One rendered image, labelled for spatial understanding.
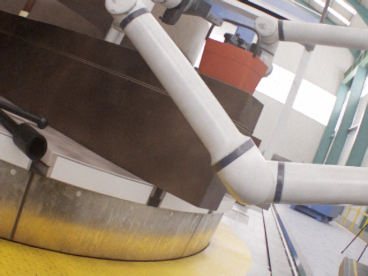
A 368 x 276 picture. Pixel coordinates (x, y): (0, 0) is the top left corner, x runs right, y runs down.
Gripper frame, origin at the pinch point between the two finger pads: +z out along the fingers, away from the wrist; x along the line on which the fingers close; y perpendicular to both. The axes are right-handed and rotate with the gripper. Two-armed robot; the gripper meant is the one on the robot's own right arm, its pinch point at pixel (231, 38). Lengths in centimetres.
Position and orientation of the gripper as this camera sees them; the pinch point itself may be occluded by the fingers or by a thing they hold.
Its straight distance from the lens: 190.9
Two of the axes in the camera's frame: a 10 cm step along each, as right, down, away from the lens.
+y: 4.1, -9.1, -0.1
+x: 7.8, 3.6, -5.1
